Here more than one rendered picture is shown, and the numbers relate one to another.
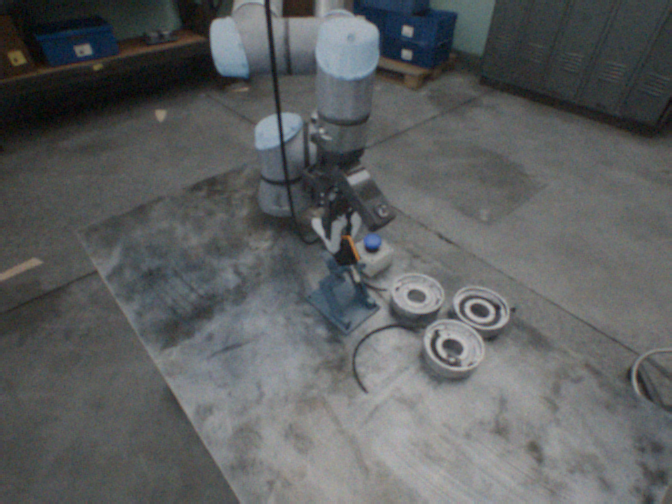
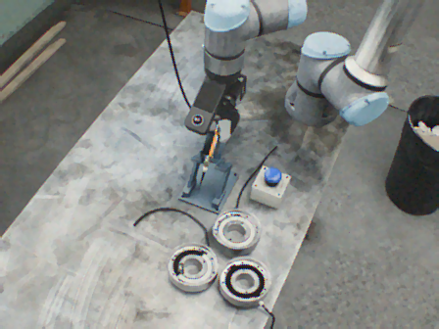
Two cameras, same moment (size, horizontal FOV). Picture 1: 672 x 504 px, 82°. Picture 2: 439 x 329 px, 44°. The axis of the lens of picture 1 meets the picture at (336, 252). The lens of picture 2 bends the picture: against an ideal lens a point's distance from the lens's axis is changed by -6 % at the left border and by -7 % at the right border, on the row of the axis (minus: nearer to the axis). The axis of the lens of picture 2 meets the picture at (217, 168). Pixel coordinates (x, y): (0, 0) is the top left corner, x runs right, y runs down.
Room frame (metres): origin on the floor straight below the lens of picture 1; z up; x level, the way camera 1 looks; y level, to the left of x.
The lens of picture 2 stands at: (0.13, -0.74, 1.85)
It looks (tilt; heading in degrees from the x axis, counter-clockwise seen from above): 50 degrees down; 61
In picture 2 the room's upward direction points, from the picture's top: 6 degrees clockwise
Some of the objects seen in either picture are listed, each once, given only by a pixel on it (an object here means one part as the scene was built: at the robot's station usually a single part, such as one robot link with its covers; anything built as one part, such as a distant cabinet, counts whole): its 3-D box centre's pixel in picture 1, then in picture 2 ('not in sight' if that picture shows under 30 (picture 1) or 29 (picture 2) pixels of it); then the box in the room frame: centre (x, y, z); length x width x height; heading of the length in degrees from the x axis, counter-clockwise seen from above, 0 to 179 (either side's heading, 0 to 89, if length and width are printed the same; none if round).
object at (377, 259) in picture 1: (369, 253); (271, 185); (0.65, -0.08, 0.82); 0.08 x 0.07 x 0.05; 42
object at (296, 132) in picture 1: (282, 145); (324, 61); (0.90, 0.13, 0.97); 0.13 x 0.12 x 0.14; 93
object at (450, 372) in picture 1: (451, 349); (192, 268); (0.40, -0.21, 0.82); 0.10 x 0.10 x 0.04
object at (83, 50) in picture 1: (75, 41); not in sight; (3.37, 2.05, 0.56); 0.52 x 0.38 x 0.22; 129
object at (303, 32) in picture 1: (329, 46); (269, 6); (0.62, 0.01, 1.27); 0.11 x 0.11 x 0.08; 3
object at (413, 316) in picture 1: (416, 298); (236, 233); (0.52, -0.16, 0.82); 0.10 x 0.10 x 0.04
